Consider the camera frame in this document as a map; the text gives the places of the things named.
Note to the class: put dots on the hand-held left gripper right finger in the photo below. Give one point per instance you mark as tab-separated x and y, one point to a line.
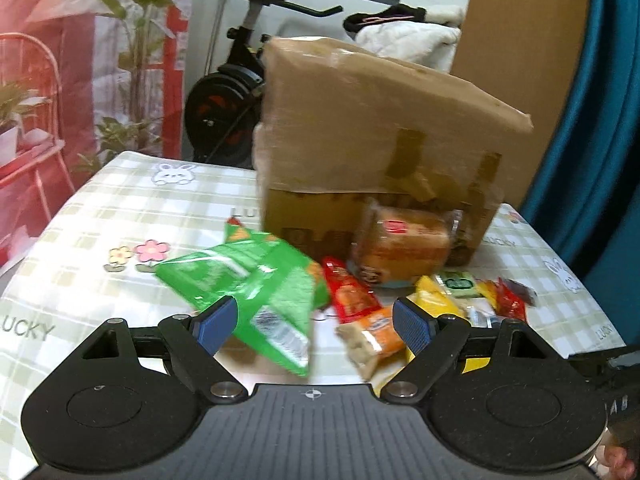
412	327

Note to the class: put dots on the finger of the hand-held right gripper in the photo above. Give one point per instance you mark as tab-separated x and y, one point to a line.
600	357

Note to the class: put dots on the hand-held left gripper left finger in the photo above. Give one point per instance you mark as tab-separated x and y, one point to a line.
215	325

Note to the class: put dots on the green chip bag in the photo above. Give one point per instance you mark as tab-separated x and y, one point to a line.
265	280

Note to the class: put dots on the taped cardboard box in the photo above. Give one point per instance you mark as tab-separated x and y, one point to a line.
370	130

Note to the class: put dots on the person's right hand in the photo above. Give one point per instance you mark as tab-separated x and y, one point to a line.
617	462

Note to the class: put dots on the yellow snack packet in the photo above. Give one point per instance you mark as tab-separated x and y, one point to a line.
437	297

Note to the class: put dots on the orange cracker packet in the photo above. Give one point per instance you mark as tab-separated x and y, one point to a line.
367	337

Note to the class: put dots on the small green snack packet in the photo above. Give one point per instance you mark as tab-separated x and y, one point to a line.
459	282

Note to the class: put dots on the packaged orange bread loaf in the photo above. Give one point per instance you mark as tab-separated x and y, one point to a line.
405	245

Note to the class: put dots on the small red snack packet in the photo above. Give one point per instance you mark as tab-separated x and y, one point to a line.
505	302

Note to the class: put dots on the small dark snack packet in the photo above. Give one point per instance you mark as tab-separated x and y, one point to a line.
522	290

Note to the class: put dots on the checked bunny tablecloth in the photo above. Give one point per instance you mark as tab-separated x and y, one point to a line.
150	210

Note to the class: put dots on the blue curtain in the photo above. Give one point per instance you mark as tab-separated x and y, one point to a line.
600	135

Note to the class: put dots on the black exercise bike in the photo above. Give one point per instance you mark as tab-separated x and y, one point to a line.
225	95

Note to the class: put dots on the white clothes with black cap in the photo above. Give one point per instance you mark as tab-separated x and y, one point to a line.
415	40

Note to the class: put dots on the black pink-trimmed garment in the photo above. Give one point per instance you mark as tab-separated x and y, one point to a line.
385	15

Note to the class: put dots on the brown wooden board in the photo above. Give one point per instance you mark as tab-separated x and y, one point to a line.
520	25

